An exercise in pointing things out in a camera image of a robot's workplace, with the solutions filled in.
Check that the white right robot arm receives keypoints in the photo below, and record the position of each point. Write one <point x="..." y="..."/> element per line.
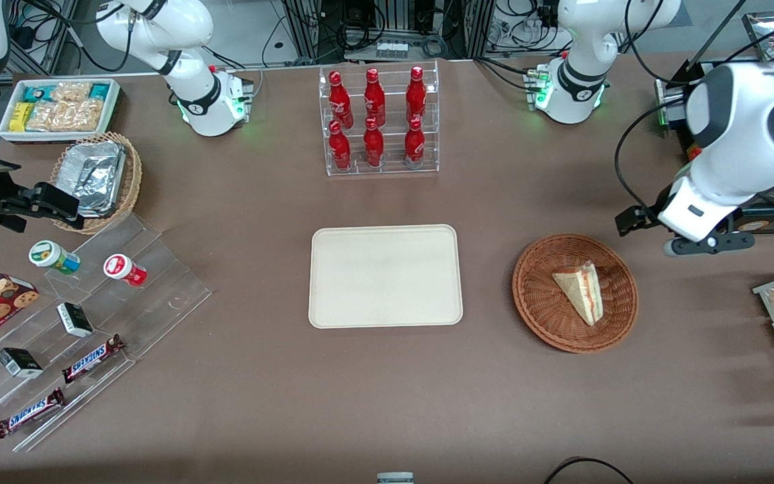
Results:
<point x="192" y="27"/>

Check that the Snickers chocolate bar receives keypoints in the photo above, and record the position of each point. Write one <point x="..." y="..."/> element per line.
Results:
<point x="29" y="413"/>
<point x="95" y="358"/>

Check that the teal snack packet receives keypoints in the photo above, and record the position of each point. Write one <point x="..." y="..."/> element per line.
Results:
<point x="100" y="90"/>
<point x="37" y="93"/>

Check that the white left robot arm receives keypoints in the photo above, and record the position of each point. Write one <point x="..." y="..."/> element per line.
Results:
<point x="729" y="134"/>

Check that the yellow snack packet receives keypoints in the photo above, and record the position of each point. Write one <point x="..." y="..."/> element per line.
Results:
<point x="21" y="116"/>

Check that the white rectangular snack bin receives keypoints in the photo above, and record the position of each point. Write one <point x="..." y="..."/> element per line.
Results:
<point x="115" y="101"/>

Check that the small clear cracker bag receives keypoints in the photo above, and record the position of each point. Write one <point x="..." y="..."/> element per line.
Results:
<point x="71" y="91"/>

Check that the small black box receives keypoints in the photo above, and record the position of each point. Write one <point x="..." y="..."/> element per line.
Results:
<point x="74" y="320"/>
<point x="19" y="363"/>

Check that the small grey white device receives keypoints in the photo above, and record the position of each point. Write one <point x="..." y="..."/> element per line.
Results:
<point x="395" y="478"/>

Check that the clear acrylic step shelf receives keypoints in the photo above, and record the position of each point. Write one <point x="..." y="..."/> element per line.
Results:
<point x="158" y="282"/>

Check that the red white lidded cup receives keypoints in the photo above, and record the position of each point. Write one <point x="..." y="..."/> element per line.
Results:
<point x="121" y="269"/>

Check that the light tan wicker basket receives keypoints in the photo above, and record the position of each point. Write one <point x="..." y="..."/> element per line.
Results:
<point x="133" y="181"/>

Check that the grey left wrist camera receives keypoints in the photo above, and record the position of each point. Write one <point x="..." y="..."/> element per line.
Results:
<point x="699" y="245"/>

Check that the triangular sandwich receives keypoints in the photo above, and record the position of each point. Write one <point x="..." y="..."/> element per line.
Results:
<point x="582" y="292"/>

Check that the large clear cracker bag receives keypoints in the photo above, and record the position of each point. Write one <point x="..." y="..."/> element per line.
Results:
<point x="68" y="115"/>

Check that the clear acrylic bottle rack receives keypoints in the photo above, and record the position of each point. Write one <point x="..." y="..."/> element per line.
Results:
<point x="390" y="161"/>

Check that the silver foil packets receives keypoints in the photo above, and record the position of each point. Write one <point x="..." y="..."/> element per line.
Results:
<point x="95" y="175"/>

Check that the red soda bottle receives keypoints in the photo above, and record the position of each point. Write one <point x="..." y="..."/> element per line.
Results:
<point x="339" y="149"/>
<point x="414" y="144"/>
<point x="374" y="99"/>
<point x="416" y="97"/>
<point x="373" y="146"/>
<point x="340" y="101"/>

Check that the beige rectangular tray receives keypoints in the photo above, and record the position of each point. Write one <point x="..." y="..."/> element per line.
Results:
<point x="385" y="277"/>

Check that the aluminium frame structure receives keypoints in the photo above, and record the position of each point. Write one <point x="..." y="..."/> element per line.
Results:
<point x="306" y="27"/>

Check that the green white lidded cup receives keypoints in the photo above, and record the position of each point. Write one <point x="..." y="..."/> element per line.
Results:
<point x="51" y="255"/>

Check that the white power strip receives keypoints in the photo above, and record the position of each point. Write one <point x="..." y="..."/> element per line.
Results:
<point x="392" y="49"/>

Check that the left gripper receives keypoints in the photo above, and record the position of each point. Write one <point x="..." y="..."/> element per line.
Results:
<point x="662" y="200"/>

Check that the brown round wicker basket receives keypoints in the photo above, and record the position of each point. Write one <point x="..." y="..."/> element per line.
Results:
<point x="541" y="302"/>

